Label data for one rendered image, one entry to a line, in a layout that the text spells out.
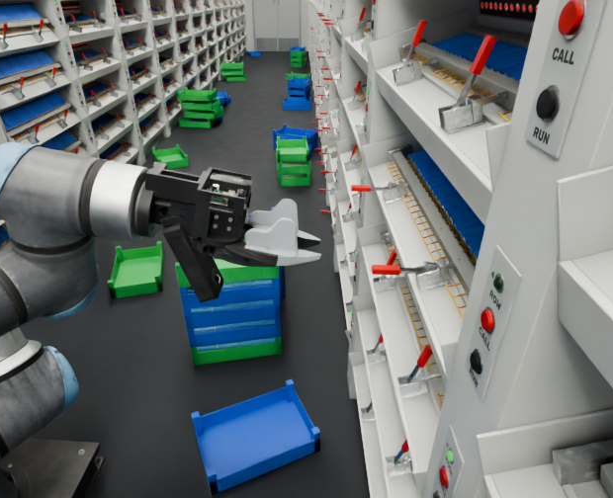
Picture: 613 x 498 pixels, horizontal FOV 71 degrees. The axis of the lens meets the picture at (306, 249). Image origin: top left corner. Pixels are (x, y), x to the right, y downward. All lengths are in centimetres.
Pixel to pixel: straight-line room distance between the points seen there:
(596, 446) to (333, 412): 104
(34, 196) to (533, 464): 53
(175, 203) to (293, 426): 94
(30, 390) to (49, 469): 24
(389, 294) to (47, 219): 61
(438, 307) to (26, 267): 49
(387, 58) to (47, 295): 70
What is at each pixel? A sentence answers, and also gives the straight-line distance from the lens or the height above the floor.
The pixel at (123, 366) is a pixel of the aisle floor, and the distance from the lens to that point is 162.
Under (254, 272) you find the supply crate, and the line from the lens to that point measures 131.
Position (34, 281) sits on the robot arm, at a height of 79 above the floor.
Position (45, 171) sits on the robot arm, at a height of 91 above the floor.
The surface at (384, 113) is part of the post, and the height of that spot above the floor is 86.
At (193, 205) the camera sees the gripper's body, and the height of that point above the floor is 87.
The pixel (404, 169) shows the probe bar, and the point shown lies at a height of 79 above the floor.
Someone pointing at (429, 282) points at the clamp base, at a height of 76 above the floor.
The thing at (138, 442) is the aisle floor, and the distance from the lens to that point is 140.
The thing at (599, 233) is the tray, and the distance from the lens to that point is 28.
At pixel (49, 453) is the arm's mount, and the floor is 13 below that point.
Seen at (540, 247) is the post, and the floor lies 94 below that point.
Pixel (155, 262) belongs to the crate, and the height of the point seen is 0.
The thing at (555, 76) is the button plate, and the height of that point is 104.
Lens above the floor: 108
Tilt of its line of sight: 31 degrees down
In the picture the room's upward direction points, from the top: straight up
